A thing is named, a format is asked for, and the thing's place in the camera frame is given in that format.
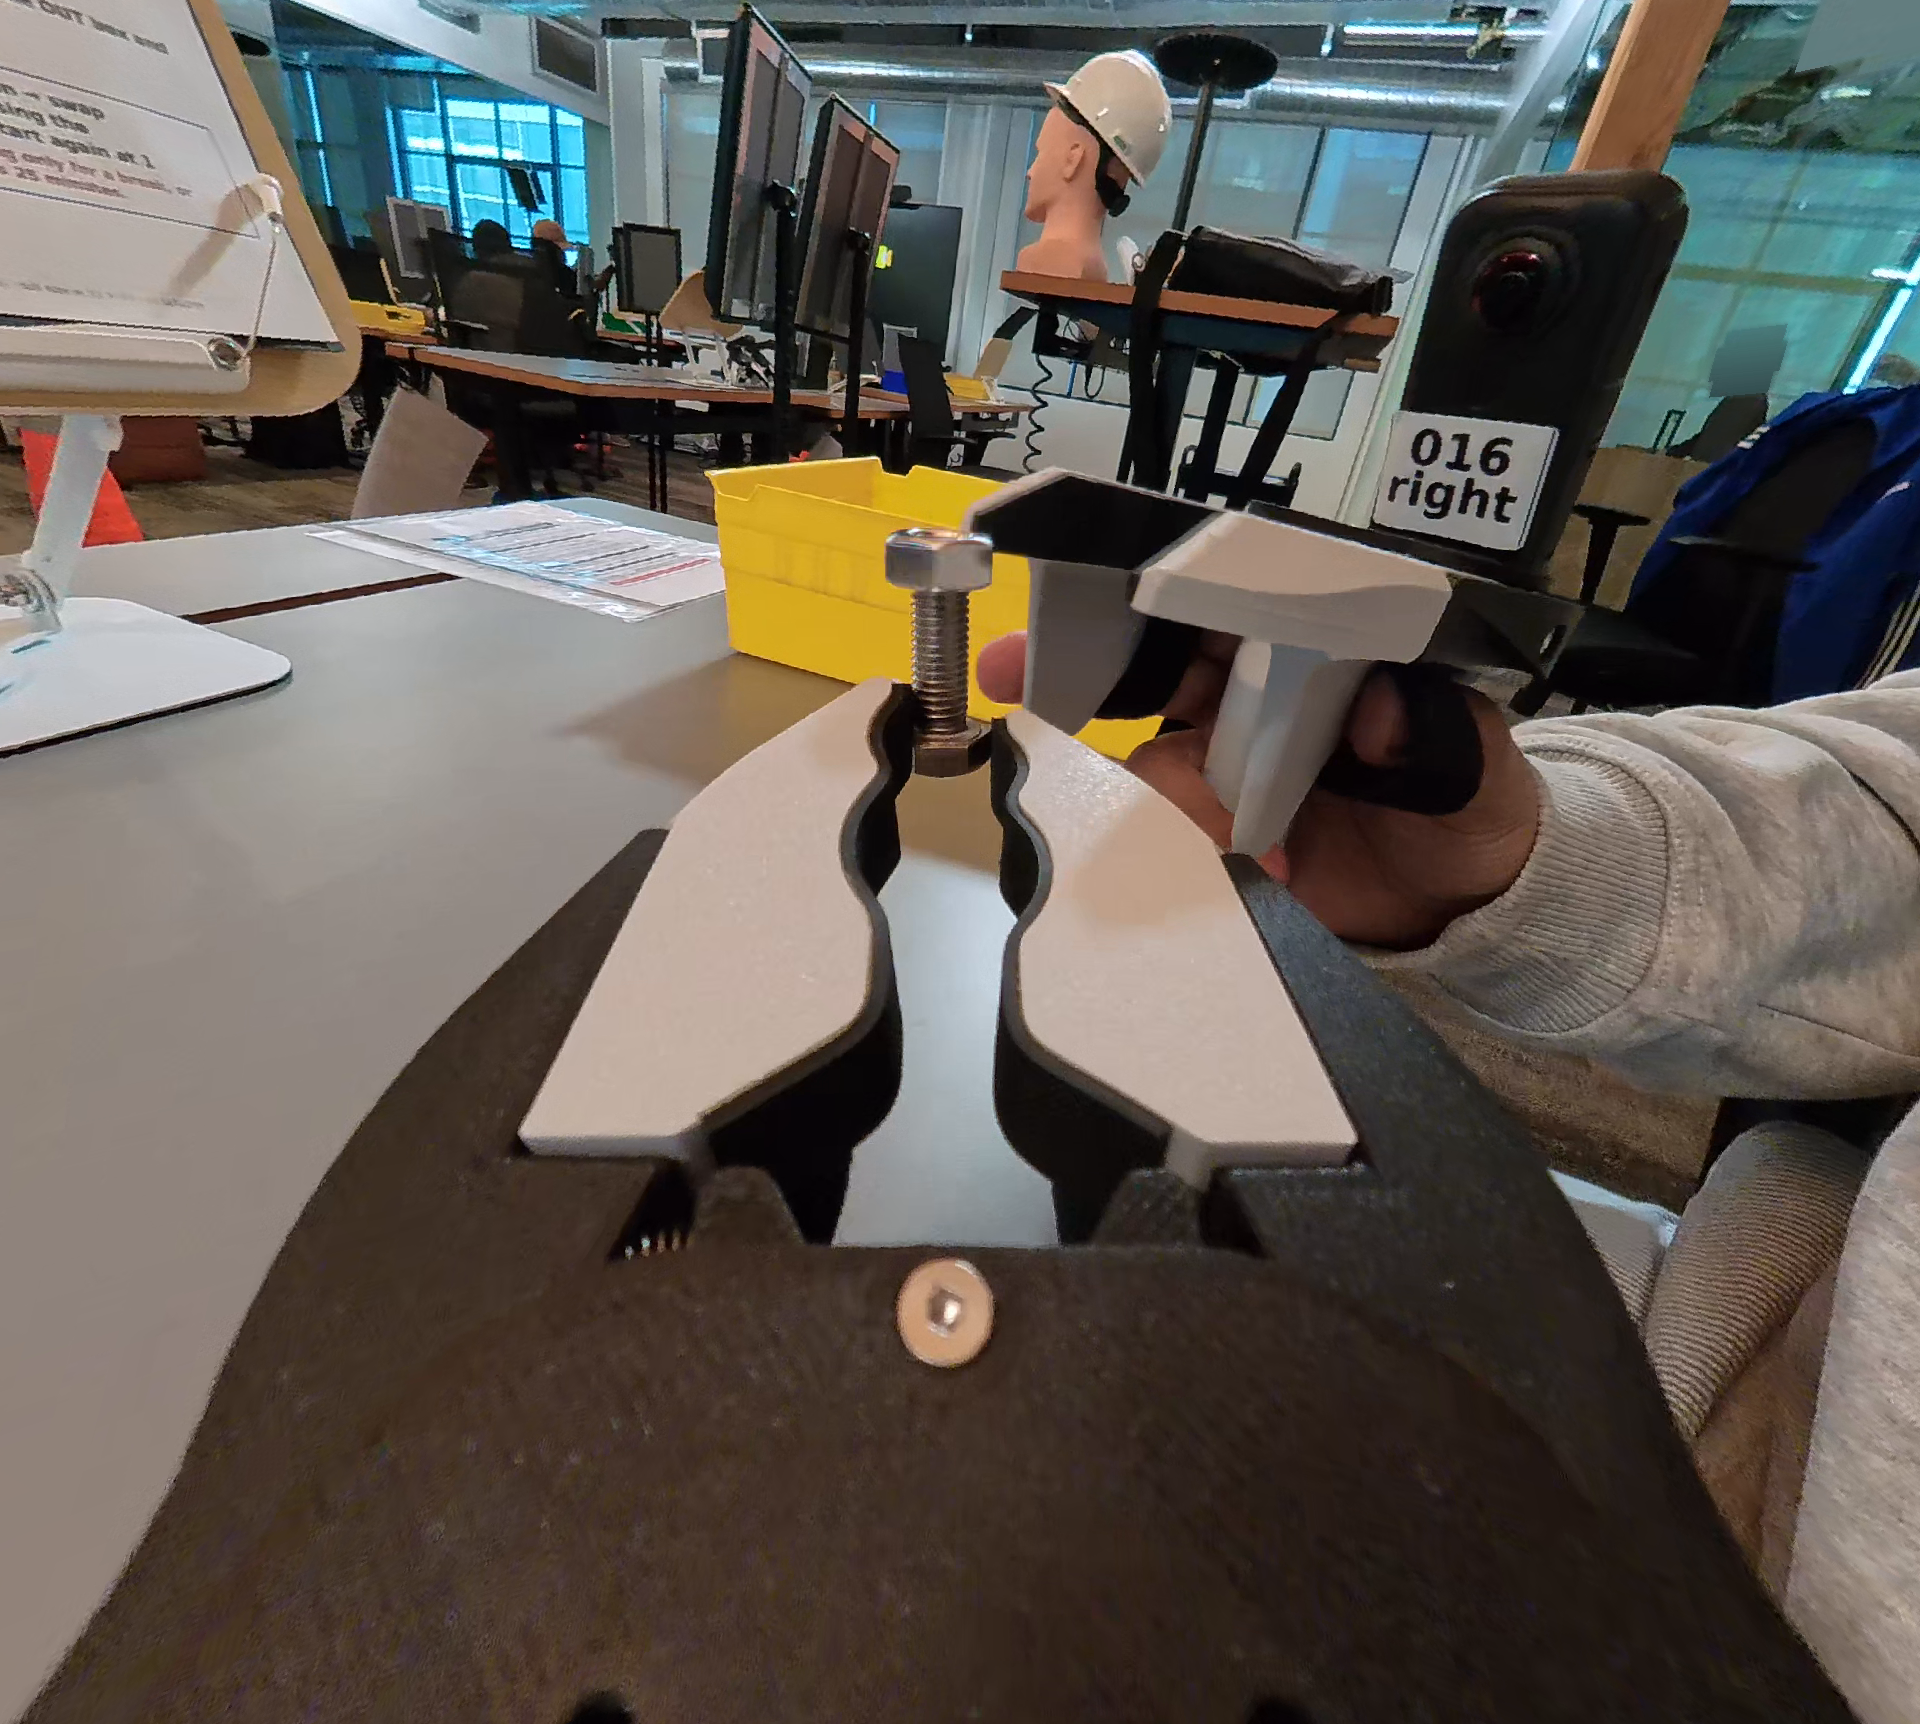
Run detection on orange cone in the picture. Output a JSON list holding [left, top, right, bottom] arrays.
[[20, 425, 146, 555]]

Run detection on black swivel chair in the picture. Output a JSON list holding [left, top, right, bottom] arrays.
[[1541, 416, 1880, 713]]

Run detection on blue jacket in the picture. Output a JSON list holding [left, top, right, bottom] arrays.
[[1625, 384, 1920, 708]]

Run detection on yellow plastic bin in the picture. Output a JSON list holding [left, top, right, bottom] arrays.
[[705, 456, 1152, 765]]

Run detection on white angled card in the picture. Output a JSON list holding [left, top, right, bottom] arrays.
[[351, 388, 493, 543]]

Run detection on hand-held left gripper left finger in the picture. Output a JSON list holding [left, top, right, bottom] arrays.
[[516, 680, 912, 1157]]

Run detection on black floor lamp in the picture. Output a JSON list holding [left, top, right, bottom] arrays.
[[1155, 32, 1280, 242]]

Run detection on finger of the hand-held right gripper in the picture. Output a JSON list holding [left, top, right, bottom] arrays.
[[1129, 514, 1460, 677], [960, 465, 1206, 730]]

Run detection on laminated paper sheet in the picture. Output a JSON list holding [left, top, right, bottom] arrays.
[[304, 500, 733, 624]]

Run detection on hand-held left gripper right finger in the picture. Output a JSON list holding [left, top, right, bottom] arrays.
[[994, 708, 1363, 1172]]

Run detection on curved office desk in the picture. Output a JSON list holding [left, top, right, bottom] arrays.
[[381, 336, 1036, 514]]

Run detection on black bag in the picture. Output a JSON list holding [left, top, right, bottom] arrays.
[[1160, 226, 1411, 332]]

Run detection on person's grey sweatshirt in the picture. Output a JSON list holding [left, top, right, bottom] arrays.
[[1639, 1122, 1920, 1724]]

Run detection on white stand with wooden board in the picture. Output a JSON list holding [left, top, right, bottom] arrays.
[[0, 0, 364, 753]]

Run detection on tall black monitor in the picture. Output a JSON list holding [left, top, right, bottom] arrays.
[[701, 5, 813, 332], [794, 95, 900, 349]]

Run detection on person's right hand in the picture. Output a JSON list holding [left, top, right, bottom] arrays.
[[971, 631, 1551, 959]]

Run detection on grey desk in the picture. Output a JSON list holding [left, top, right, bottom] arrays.
[[0, 496, 1157, 1724]]

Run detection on mannequin head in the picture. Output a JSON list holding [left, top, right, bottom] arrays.
[[1014, 110, 1129, 290]]

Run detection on steel hex bolt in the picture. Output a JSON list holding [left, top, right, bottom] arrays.
[[905, 589, 994, 778]]

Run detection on printed instruction sheet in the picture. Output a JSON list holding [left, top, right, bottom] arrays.
[[0, 0, 340, 349]]

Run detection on person's right forearm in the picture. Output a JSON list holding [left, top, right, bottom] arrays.
[[1354, 688, 1920, 1107]]

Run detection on wooden top standing desk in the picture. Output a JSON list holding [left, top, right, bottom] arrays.
[[1001, 267, 1399, 503]]

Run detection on white hard hat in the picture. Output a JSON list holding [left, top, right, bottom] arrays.
[[1044, 46, 1171, 190]]

